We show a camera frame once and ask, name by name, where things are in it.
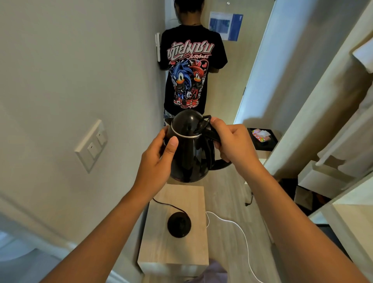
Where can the person's right hand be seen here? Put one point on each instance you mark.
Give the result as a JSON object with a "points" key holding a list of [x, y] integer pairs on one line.
{"points": [[236, 145]]}

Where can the black round kettle base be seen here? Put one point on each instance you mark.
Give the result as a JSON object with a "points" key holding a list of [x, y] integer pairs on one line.
{"points": [[179, 224]]}

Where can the blue white door notice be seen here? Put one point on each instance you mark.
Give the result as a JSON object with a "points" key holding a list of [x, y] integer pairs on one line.
{"points": [[225, 25]]}

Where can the white wardrobe frame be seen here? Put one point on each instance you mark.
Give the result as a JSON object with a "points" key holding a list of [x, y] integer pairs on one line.
{"points": [[329, 96]]}

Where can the white wall light switch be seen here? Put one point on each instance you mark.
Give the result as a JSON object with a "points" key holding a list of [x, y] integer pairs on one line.
{"points": [[91, 145]]}

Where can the light wooden side table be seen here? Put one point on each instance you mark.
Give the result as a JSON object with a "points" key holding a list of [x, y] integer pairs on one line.
{"points": [[174, 227]]}

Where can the black tray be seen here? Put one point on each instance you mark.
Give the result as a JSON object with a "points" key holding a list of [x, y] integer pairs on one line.
{"points": [[263, 140]]}

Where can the person's left thumb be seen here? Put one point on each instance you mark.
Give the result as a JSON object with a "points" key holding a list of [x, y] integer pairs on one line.
{"points": [[171, 150]]}

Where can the person's left forearm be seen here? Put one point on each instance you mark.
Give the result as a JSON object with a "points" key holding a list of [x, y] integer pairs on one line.
{"points": [[100, 242]]}

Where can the person's left hand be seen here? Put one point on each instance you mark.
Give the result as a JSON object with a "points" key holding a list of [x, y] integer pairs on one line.
{"points": [[154, 172]]}

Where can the pink patterned packet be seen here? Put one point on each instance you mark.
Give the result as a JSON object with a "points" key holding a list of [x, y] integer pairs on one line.
{"points": [[260, 135]]}

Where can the purple grey cloth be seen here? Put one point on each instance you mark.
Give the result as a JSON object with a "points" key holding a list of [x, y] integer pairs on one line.
{"points": [[211, 272]]}

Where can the black electric kettle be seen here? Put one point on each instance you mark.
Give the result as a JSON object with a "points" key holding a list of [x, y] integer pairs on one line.
{"points": [[191, 145]]}

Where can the wooden door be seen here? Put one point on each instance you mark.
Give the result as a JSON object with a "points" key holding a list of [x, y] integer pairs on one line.
{"points": [[233, 73]]}

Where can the person's right forearm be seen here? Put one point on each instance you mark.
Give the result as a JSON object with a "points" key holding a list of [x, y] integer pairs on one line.
{"points": [[294, 230]]}

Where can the person's right thumb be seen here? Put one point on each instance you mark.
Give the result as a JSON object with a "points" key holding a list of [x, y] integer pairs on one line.
{"points": [[218, 128]]}

